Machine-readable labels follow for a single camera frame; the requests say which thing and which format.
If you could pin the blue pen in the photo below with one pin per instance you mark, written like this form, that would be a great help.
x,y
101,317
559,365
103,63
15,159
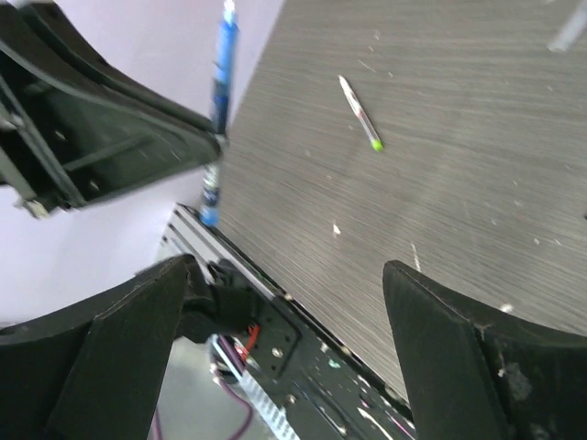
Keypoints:
x,y
226,42

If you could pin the clear pen cap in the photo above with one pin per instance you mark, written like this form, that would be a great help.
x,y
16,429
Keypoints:
x,y
571,30

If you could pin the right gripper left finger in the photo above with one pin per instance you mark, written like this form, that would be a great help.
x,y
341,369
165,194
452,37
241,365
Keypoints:
x,y
94,369

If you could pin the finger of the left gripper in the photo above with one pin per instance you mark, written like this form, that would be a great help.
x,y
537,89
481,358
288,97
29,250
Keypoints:
x,y
76,131

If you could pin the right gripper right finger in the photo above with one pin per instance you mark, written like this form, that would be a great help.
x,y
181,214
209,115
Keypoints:
x,y
472,371

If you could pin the grey slotted cable duct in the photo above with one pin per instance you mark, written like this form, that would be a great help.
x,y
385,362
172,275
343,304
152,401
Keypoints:
x,y
273,415

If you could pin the white pen green tip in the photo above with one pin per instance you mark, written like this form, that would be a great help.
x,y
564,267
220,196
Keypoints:
x,y
361,115

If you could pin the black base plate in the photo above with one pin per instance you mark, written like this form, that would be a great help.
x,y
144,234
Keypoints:
x,y
323,389

